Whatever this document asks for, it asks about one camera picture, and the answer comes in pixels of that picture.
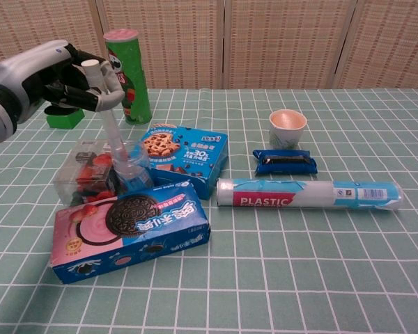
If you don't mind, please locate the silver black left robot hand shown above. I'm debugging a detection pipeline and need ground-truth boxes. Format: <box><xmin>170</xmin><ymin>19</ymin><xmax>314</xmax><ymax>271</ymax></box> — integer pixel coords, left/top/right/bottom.
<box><xmin>0</xmin><ymin>39</ymin><xmax>126</xmax><ymax>125</ymax></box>

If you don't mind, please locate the green toy building block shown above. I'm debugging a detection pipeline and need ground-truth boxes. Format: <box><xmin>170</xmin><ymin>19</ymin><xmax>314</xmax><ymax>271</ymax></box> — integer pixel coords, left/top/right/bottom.
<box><xmin>45</xmin><ymin>106</ymin><xmax>85</xmax><ymax>131</ymax></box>

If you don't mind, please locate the green Pringles chips can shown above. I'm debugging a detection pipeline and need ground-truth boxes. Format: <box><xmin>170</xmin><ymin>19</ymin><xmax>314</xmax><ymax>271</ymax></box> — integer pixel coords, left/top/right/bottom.
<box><xmin>103</xmin><ymin>29</ymin><xmax>152</xmax><ymax>127</ymax></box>

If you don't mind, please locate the clear box with red items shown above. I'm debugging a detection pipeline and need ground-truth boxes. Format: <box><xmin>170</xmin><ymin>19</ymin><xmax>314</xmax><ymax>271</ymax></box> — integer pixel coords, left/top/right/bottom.
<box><xmin>54</xmin><ymin>138</ymin><xmax>127</xmax><ymax>207</ymax></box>

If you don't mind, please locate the small metal can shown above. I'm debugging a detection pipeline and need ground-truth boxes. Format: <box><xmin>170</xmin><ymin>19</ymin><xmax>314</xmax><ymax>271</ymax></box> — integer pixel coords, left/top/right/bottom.
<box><xmin>110</xmin><ymin>138</ymin><xmax>153</xmax><ymax>194</ymax></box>

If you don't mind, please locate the blue chocolate chip cookie box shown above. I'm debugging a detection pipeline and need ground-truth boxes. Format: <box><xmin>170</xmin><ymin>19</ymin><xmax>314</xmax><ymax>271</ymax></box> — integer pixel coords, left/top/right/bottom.
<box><xmin>139</xmin><ymin>122</ymin><xmax>229</xmax><ymax>201</ymax></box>

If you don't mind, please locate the pink and blue Oreo box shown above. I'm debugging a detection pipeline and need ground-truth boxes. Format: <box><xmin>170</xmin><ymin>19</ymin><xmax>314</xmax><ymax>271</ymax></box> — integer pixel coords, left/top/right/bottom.
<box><xmin>49</xmin><ymin>181</ymin><xmax>212</xmax><ymax>287</ymax></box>

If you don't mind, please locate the bamboo folding screen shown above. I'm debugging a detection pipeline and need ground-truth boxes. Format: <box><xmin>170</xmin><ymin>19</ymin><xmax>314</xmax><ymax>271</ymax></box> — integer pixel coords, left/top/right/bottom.
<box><xmin>0</xmin><ymin>0</ymin><xmax>418</xmax><ymax>91</ymax></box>

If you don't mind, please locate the white paper cup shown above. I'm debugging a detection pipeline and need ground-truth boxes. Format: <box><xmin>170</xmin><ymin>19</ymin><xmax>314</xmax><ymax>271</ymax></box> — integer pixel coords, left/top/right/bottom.
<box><xmin>268</xmin><ymin>109</ymin><xmax>308</xmax><ymax>150</ymax></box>

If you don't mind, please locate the blue Oreo snack pack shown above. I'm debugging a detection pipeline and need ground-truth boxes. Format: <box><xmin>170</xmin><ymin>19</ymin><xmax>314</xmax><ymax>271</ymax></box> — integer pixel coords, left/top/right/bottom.
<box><xmin>251</xmin><ymin>148</ymin><xmax>318</xmax><ymax>177</ymax></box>

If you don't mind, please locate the plastic wrap roll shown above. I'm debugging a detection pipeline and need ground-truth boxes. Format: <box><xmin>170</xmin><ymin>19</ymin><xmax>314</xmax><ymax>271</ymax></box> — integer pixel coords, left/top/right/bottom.
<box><xmin>215</xmin><ymin>176</ymin><xmax>403</xmax><ymax>213</ymax></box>

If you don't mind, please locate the green checked tablecloth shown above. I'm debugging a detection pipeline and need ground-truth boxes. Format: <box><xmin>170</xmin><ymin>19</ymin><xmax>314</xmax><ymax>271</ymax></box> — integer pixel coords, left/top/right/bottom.
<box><xmin>0</xmin><ymin>87</ymin><xmax>418</xmax><ymax>334</ymax></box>

